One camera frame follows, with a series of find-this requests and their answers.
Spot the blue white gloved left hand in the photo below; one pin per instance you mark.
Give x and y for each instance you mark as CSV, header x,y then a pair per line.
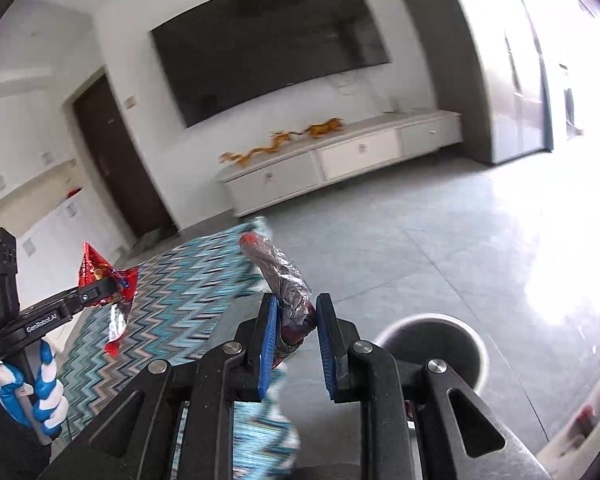
x,y
40,403

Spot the dark brown entrance door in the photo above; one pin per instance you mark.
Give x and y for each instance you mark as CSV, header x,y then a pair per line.
x,y
118,162

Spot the white tv console cabinet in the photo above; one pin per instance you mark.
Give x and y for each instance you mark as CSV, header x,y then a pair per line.
x,y
304,166

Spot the red snack wrapper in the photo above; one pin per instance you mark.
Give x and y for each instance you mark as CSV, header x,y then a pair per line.
x,y
94,267

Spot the golden dragon figurine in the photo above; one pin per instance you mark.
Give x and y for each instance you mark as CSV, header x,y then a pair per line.
x,y
276,143

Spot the zigzag patterned teal rug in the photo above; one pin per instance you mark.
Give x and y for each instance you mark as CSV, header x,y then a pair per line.
x,y
189,299

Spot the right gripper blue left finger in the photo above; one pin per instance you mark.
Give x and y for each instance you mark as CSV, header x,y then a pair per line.
x,y
258,337

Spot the beige wall switch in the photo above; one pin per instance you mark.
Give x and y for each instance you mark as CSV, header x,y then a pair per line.
x,y
130,102

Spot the black round trash bin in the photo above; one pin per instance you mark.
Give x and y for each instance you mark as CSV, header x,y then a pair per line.
x,y
422,337

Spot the white upper wall cabinets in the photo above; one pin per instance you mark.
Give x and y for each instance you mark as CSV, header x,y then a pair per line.
x,y
34,139

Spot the grey double door refrigerator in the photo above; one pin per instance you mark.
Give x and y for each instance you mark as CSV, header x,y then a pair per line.
x,y
485,63

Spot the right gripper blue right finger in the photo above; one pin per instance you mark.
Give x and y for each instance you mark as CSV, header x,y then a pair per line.
x,y
342,366

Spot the white lower shoe cabinets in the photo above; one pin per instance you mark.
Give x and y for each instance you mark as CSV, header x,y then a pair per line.
x,y
51,249

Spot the red silver chip bag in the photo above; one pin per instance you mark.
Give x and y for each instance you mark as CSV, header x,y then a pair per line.
x,y
297,316

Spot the golden tiger figurine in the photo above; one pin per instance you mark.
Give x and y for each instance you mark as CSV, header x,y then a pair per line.
x,y
317,131

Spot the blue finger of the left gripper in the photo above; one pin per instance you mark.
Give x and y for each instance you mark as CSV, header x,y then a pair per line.
x,y
79,298

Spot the large black wall television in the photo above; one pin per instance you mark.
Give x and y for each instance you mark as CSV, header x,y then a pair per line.
x,y
226,52

